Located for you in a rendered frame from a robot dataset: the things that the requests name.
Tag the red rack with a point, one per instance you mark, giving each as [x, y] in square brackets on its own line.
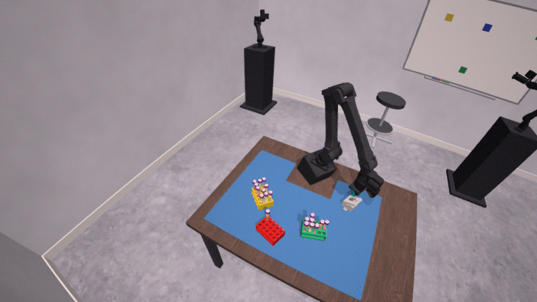
[270, 230]

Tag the green tube rack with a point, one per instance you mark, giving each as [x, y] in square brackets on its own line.
[315, 236]

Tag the blue bench mat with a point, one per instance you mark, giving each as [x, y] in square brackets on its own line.
[341, 261]

